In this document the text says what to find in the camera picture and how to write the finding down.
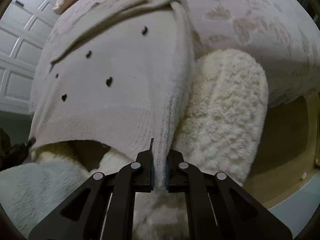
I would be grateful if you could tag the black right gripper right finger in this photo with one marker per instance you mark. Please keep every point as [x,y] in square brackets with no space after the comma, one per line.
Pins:
[217,207]

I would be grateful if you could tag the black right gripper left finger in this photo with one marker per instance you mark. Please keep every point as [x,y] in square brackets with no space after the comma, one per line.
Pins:
[102,207]

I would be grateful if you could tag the cream knitted sweater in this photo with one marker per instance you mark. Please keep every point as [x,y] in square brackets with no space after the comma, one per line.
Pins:
[117,72]

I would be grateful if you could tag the pale green fuzzy garment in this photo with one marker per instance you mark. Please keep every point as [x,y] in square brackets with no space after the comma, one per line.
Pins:
[31,191]

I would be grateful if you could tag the white fluffy fleece garment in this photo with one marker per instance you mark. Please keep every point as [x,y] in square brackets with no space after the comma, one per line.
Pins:
[224,118]

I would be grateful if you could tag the floral white bedspread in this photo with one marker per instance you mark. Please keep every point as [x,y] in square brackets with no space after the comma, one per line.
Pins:
[279,34]

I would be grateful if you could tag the white panelled wardrobe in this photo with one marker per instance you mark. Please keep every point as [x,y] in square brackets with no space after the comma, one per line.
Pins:
[25,27]

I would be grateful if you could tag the wooden bed frame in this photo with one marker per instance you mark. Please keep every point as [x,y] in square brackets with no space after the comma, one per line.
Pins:
[288,153]

